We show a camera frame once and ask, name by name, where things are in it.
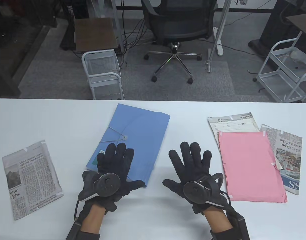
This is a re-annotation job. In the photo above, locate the dark desk with brown top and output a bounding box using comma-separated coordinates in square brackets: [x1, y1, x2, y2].
[248, 0, 306, 59]

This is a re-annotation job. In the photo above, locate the clear plastic bag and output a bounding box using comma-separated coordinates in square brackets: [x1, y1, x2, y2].
[289, 49, 306, 67]

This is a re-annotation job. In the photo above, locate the right white black controller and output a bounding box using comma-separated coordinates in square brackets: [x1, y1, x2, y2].
[183, 172, 231, 208]

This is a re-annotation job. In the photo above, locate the large white wire cart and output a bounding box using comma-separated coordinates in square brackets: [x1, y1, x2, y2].
[252, 31, 306, 103]

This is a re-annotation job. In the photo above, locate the printed flowchart paper material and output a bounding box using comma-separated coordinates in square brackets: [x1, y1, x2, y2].
[207, 112, 260, 150]

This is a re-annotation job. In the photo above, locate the left white black controller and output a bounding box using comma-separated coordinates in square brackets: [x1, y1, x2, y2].
[78, 172, 121, 202]

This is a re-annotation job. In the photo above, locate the black office chair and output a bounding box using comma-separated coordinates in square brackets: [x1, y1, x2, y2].
[141, 0, 218, 84]

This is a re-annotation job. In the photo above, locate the person's left hand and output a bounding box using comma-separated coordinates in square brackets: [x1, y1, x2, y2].
[78, 142, 146, 213]

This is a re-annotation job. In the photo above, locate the person's right forearm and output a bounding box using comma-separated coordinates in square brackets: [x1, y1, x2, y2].
[204, 209, 234, 240]

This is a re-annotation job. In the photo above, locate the pink paper material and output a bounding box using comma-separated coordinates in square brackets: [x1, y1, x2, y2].
[218, 131, 288, 203]

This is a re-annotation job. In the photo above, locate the bundle of black floor cables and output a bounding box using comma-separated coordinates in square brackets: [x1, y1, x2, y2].
[117, 15, 156, 68]

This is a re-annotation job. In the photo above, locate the newspaper material with blue banner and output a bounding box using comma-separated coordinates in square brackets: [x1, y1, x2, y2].
[260, 124, 303, 195]

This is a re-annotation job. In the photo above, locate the white black controller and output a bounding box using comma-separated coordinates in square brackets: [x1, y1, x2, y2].
[78, 172, 121, 202]
[183, 172, 231, 208]

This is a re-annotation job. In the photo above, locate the person's right hand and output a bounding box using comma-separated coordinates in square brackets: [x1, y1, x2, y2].
[162, 142, 233, 214]

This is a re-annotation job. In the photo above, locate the blue accordion folder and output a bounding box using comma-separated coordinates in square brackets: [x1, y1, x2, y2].
[86, 103, 171, 187]

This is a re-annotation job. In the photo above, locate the newspaper material with mountain photo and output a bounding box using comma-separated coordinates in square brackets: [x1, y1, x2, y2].
[2, 140, 64, 221]

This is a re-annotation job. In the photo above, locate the person's left forearm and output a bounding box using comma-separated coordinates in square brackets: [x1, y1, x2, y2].
[80, 202, 106, 240]

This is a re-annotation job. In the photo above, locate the left black wrist camera strap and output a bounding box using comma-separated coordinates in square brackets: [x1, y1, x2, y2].
[65, 217, 101, 240]

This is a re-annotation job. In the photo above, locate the brown wooden side table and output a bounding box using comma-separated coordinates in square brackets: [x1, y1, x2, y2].
[74, 17, 119, 53]

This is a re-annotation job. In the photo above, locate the white desk frame leg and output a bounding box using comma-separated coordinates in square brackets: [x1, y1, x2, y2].
[207, 0, 232, 56]

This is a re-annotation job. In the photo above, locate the small white wire cart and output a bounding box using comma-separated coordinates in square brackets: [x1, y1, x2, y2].
[81, 49, 125, 100]

